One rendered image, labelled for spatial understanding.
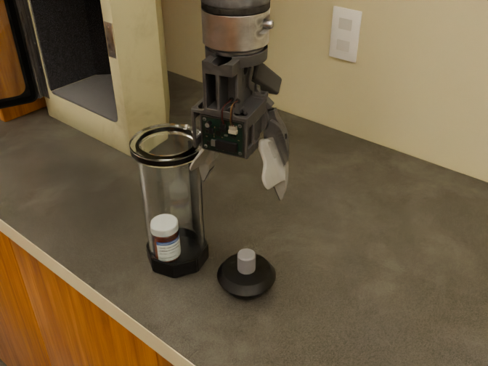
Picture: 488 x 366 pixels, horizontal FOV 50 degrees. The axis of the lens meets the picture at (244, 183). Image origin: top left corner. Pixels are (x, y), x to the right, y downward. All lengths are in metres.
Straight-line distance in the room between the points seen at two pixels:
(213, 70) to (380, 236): 0.50
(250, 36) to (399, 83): 0.67
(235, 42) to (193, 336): 0.42
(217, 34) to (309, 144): 0.67
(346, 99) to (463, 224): 0.42
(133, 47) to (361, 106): 0.53
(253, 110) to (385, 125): 0.68
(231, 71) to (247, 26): 0.05
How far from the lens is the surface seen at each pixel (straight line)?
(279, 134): 0.64
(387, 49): 1.19
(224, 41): 0.57
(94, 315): 1.02
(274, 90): 0.70
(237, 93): 0.58
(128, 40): 1.08
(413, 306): 0.85
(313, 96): 1.32
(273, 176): 0.65
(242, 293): 0.79
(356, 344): 0.78
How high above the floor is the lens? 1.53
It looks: 34 degrees down
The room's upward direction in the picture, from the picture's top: straight up
